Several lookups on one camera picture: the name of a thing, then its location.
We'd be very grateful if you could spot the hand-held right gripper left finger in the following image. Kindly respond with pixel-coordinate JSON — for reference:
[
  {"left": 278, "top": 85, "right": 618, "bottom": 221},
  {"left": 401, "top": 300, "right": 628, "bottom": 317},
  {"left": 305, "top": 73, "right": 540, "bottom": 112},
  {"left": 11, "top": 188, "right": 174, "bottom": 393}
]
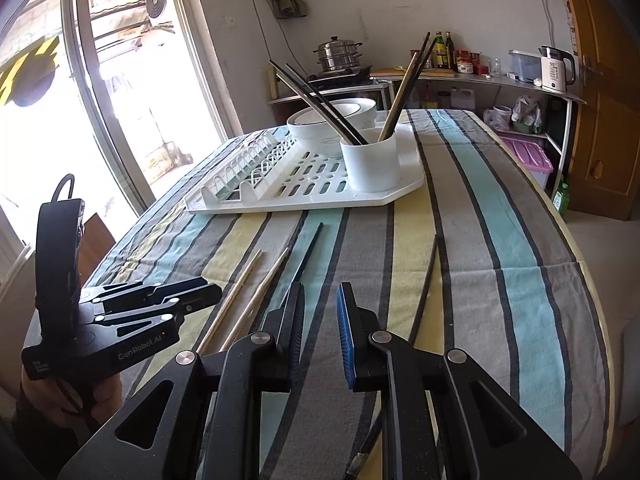
[{"left": 57, "top": 281, "right": 306, "bottom": 480}]

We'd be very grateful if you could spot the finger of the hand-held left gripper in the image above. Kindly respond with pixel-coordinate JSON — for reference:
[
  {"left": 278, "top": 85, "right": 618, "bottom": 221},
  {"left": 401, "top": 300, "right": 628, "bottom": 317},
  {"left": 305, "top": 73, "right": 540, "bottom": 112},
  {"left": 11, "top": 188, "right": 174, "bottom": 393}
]
[
  {"left": 79, "top": 276, "right": 212, "bottom": 307},
  {"left": 94, "top": 282, "right": 224, "bottom": 337}
]

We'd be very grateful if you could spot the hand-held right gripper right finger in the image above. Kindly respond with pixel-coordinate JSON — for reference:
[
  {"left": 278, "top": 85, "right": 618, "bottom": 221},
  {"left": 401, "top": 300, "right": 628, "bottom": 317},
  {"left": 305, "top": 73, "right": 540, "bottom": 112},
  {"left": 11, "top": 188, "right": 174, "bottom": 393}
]
[{"left": 336, "top": 281, "right": 583, "bottom": 480}]

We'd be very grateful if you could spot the wooden chopstick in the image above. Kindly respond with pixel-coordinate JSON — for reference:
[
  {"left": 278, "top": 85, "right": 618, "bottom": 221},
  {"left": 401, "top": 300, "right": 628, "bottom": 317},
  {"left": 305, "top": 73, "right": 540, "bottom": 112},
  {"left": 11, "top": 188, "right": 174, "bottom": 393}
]
[
  {"left": 377, "top": 51, "right": 421, "bottom": 143},
  {"left": 217, "top": 247, "right": 292, "bottom": 356},
  {"left": 376, "top": 50, "right": 417, "bottom": 142},
  {"left": 195, "top": 249, "right": 264, "bottom": 356}
]

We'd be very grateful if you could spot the black chopstick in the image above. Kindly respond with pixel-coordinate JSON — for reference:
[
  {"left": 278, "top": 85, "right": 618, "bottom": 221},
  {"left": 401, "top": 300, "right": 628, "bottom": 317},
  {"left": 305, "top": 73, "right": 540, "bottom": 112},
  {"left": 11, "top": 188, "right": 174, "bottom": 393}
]
[
  {"left": 395, "top": 32, "right": 432, "bottom": 126},
  {"left": 280, "top": 223, "right": 325, "bottom": 311},
  {"left": 347, "top": 234, "right": 441, "bottom": 480},
  {"left": 402, "top": 40, "right": 439, "bottom": 111},
  {"left": 268, "top": 60, "right": 357, "bottom": 146},
  {"left": 285, "top": 63, "right": 371, "bottom": 145}
]

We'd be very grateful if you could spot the white cup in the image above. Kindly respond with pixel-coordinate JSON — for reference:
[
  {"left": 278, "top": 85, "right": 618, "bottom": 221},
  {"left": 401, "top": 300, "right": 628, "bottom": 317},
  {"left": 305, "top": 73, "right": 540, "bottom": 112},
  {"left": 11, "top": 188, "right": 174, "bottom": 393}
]
[{"left": 340, "top": 126, "right": 401, "bottom": 192}]

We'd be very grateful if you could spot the person's left forearm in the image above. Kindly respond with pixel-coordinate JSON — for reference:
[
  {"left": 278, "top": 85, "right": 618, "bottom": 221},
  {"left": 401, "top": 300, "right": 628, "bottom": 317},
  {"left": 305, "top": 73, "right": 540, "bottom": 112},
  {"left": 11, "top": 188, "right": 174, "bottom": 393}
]
[{"left": 0, "top": 400, "right": 101, "bottom": 480}]

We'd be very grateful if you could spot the person's left hand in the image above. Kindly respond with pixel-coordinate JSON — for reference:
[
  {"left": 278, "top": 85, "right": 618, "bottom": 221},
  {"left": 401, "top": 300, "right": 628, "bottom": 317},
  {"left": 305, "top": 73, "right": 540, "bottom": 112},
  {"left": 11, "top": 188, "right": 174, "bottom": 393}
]
[{"left": 20, "top": 372, "right": 123, "bottom": 433}]

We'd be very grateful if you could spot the wooden chair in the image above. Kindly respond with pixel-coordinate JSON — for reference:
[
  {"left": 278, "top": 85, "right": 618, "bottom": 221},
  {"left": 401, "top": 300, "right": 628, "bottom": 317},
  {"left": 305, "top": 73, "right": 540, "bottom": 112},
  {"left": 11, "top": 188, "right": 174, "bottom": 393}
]
[{"left": 77, "top": 212, "right": 121, "bottom": 281}]

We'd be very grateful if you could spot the white dish drying rack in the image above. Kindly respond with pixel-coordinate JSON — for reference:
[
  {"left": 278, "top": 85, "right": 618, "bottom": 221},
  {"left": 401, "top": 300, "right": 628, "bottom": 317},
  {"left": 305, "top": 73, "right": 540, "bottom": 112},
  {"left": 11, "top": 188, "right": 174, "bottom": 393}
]
[{"left": 184, "top": 122, "right": 426, "bottom": 215}]

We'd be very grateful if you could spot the striped tablecloth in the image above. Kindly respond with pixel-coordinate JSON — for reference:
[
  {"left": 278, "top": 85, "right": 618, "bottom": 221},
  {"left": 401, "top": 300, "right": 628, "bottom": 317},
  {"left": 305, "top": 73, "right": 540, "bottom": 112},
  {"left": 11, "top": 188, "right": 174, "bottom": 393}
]
[{"left": 82, "top": 108, "right": 613, "bottom": 480}]

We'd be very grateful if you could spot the white bowl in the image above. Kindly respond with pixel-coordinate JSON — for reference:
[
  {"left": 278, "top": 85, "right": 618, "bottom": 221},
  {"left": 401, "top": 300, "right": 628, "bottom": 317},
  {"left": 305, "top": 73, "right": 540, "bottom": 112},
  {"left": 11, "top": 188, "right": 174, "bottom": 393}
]
[
  {"left": 286, "top": 106, "right": 361, "bottom": 158},
  {"left": 325, "top": 98, "right": 377, "bottom": 131}
]

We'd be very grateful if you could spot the sliding glass door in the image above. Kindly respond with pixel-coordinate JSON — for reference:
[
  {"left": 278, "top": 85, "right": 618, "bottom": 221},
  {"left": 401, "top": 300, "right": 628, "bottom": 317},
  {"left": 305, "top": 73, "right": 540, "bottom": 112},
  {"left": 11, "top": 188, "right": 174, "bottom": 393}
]
[{"left": 0, "top": 0, "right": 241, "bottom": 261}]

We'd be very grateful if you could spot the steel stove stand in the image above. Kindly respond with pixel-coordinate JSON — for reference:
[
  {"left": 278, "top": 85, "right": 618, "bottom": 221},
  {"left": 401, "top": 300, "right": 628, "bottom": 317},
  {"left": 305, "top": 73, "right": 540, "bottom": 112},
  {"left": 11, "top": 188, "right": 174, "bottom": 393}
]
[{"left": 266, "top": 80, "right": 396, "bottom": 113}]

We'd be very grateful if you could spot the yellow and black sign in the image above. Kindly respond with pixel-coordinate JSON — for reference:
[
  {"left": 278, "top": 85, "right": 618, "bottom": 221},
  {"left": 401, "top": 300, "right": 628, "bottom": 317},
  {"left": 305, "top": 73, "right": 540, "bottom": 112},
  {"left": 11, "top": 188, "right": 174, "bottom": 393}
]
[{"left": 0, "top": 35, "right": 61, "bottom": 107}]

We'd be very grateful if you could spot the pink storage box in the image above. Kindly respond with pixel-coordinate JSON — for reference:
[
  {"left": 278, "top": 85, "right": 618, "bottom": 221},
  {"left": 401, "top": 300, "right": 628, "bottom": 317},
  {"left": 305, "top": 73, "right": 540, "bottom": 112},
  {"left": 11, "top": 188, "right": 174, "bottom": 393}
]
[{"left": 497, "top": 135, "right": 555, "bottom": 188}]

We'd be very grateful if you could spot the green plastic bottle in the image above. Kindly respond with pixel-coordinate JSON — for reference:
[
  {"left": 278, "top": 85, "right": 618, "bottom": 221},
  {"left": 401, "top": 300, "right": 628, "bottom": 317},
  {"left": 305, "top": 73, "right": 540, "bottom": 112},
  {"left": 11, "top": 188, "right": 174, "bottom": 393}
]
[{"left": 551, "top": 180, "right": 571, "bottom": 216}]

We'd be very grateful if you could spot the black gas stove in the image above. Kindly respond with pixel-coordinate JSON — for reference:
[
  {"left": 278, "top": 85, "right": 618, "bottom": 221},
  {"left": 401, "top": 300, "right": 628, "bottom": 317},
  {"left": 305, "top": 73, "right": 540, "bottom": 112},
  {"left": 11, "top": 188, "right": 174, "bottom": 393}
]
[{"left": 307, "top": 65, "right": 373, "bottom": 85}]

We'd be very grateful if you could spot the wooden cutting board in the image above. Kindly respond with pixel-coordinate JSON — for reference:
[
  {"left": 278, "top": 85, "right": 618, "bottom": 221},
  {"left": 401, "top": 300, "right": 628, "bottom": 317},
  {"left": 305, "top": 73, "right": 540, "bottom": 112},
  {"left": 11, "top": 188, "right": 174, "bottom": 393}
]
[{"left": 372, "top": 66, "right": 458, "bottom": 78}]

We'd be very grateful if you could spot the white plastic bag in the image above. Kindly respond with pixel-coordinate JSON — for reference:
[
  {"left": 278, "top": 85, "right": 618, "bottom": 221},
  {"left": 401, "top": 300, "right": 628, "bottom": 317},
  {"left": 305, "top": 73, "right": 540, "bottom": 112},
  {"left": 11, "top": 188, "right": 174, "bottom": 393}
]
[{"left": 482, "top": 105, "right": 513, "bottom": 131}]

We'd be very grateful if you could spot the steel steamer pot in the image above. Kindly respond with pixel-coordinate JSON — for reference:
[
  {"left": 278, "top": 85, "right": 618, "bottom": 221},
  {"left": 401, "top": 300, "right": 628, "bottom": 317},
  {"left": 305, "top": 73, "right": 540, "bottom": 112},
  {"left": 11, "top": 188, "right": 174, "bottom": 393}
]
[{"left": 314, "top": 35, "right": 363, "bottom": 73}]

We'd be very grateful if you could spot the steel kitchen counter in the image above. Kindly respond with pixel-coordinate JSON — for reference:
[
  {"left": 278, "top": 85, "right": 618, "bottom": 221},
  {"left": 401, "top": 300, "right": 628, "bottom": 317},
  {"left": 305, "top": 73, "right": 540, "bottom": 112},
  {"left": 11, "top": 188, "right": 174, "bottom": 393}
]
[{"left": 370, "top": 67, "right": 587, "bottom": 201}]

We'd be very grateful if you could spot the outdoor air conditioner unit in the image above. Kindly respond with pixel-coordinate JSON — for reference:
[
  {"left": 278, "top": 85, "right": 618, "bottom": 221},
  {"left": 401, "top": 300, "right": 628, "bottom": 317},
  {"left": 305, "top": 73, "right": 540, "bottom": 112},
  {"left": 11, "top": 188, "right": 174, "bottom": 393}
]
[{"left": 145, "top": 0, "right": 176, "bottom": 27}]

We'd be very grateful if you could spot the clear plastic container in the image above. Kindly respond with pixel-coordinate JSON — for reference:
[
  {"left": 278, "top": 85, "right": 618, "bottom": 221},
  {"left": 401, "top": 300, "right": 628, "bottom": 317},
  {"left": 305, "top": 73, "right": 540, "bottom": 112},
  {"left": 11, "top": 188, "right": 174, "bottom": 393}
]
[{"left": 508, "top": 49, "right": 543, "bottom": 83}]

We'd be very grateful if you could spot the white electric kettle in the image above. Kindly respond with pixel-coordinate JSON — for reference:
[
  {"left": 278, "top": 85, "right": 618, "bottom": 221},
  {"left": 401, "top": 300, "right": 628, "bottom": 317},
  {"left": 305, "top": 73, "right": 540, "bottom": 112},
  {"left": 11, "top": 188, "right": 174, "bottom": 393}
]
[{"left": 539, "top": 45, "right": 577, "bottom": 95}]

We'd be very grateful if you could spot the wooden door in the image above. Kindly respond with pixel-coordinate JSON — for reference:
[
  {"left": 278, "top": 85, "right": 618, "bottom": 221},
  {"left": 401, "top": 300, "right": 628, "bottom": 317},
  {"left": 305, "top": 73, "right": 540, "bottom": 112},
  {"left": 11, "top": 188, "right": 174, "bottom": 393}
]
[{"left": 555, "top": 0, "right": 640, "bottom": 221}]

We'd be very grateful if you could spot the black cable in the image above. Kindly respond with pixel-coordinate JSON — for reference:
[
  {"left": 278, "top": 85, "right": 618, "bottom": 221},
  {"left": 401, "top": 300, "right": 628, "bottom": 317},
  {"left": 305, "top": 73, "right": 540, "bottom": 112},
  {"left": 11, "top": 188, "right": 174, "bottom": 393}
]
[{"left": 50, "top": 174, "right": 76, "bottom": 206}]

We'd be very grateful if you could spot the metal door handle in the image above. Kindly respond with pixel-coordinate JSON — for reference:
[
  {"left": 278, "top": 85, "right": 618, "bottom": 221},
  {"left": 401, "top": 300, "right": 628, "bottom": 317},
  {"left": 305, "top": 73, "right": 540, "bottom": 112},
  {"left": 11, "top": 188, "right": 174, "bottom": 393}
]
[{"left": 580, "top": 55, "right": 606, "bottom": 81}]

